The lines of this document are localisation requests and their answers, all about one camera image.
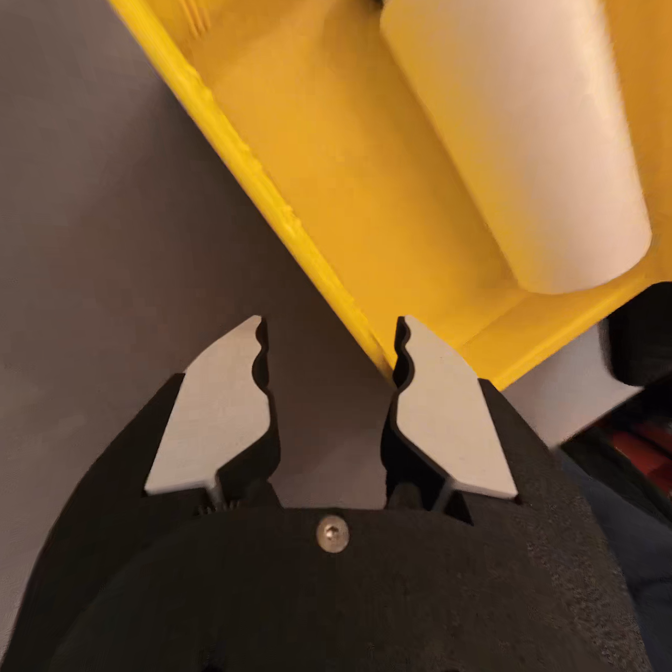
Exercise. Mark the red object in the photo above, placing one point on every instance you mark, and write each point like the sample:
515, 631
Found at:
643, 451

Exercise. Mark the yellow plastic bin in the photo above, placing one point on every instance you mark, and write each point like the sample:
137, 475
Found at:
341, 183

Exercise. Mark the white plastic bottle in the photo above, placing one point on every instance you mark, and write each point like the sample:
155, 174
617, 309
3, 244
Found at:
525, 147

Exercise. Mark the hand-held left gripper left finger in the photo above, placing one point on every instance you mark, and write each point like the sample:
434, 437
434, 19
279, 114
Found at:
215, 425

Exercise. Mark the black round mat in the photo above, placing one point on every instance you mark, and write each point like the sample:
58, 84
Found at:
643, 341

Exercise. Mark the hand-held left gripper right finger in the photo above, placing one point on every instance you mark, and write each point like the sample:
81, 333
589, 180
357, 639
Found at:
451, 430

